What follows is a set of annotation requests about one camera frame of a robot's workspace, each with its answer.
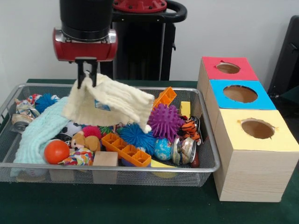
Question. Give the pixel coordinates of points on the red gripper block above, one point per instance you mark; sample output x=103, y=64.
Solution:
x=84, y=52

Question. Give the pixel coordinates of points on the cream waffle cloth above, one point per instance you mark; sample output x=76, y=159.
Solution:
x=117, y=100

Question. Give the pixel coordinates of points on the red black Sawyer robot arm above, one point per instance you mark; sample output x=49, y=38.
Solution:
x=86, y=16

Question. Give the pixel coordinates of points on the shallow clear mesh bin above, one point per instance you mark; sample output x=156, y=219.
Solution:
x=205, y=163

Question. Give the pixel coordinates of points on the wooden box with three holes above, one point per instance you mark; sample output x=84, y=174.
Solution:
x=252, y=154

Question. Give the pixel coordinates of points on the light blue knitted cloth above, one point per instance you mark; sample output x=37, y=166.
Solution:
x=39, y=133

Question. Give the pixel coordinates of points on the large blue spiky ball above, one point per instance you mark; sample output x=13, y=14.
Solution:
x=136, y=137

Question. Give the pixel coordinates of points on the orange ball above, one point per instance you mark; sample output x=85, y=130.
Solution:
x=56, y=151

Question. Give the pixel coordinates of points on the long orange building block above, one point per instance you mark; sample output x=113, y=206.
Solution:
x=126, y=150

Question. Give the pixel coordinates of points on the purple spiky ball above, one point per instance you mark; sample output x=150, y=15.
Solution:
x=165, y=121

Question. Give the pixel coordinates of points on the small yellow block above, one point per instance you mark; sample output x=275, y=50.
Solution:
x=185, y=108

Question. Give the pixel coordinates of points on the striped tiger toy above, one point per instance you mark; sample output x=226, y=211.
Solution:
x=189, y=127

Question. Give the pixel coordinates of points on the crushed silver can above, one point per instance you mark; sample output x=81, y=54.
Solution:
x=183, y=150

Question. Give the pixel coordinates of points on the dark green table cloth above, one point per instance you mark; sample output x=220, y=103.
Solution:
x=140, y=205

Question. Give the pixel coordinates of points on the black panel on stand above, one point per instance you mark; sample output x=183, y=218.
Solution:
x=287, y=60

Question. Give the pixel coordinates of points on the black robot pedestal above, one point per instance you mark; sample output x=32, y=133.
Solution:
x=140, y=46

